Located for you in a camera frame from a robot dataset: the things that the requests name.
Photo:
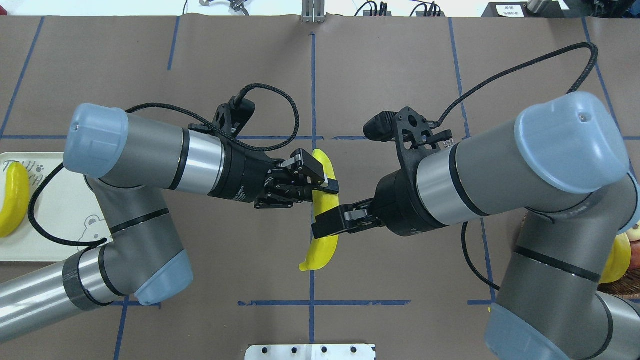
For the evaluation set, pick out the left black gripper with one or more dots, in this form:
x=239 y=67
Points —
x=243 y=174

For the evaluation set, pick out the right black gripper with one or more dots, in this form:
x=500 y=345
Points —
x=398 y=205

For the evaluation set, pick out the yellow banana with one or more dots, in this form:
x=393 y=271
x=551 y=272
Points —
x=324 y=244
x=16 y=200
x=618 y=261

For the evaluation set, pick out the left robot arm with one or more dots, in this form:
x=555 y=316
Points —
x=127 y=161

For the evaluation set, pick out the brown wicker basket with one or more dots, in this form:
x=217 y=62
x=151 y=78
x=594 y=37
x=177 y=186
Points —
x=622 y=288

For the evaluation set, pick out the cream bear-print tray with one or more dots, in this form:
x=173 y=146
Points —
x=66 y=209

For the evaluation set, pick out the white mount base plate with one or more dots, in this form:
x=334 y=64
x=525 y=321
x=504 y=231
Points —
x=332 y=351

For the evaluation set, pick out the aluminium frame post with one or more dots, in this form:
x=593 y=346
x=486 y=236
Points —
x=313 y=11

